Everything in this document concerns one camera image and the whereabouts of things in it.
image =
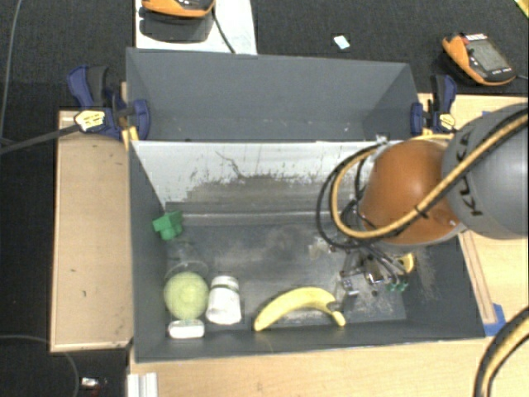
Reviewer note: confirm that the pale wood board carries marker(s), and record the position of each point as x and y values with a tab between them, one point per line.
93	230

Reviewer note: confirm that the small yellow object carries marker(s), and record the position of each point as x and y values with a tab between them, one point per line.
408	262

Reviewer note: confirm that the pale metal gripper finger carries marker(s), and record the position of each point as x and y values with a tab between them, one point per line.
341	291
351	297

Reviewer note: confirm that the green apple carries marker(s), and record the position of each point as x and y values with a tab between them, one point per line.
186	296

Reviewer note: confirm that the white plastic jar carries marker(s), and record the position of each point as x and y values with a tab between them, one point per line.
223	302

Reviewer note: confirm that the green toy block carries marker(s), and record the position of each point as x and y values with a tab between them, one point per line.
168	224

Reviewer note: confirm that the grey metal bin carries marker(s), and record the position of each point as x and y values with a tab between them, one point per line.
264	97

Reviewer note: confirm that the small white flat box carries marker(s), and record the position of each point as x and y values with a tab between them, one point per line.
186	329

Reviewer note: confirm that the yellow banana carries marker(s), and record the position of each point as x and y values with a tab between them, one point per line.
289	301

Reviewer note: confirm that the clear glass goblet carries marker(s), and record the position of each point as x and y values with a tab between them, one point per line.
186	259

